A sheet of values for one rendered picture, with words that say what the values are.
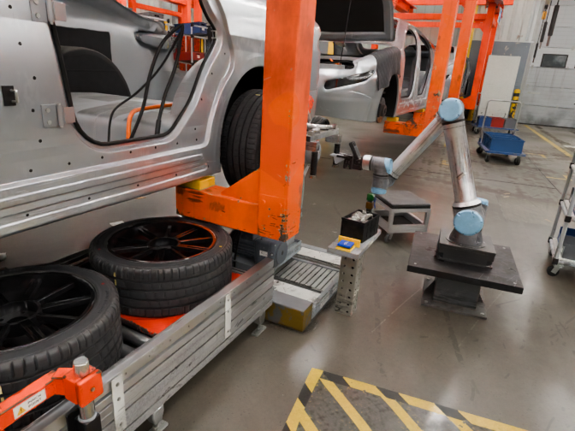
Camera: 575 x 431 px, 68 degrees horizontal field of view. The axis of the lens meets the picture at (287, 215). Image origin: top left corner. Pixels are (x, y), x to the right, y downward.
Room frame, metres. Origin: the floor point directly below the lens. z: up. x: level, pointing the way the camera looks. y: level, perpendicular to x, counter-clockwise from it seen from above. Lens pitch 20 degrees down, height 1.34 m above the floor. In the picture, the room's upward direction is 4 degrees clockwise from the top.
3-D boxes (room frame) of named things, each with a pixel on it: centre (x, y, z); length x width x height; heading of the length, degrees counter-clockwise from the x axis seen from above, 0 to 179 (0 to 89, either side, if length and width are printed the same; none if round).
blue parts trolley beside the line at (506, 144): (7.34, -3.57, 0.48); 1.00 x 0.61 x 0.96; 165
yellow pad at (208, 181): (2.22, 0.50, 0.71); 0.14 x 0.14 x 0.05; 64
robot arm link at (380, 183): (2.48, -0.54, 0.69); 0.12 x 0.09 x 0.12; 154
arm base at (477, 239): (2.38, -1.08, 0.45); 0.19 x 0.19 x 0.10
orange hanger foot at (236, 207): (2.15, 0.34, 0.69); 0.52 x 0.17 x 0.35; 64
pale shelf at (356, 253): (2.19, -0.39, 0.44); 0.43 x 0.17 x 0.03; 154
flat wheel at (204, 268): (1.88, 0.59, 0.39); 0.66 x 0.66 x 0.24
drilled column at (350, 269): (2.16, -0.37, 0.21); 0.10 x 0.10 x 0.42; 64
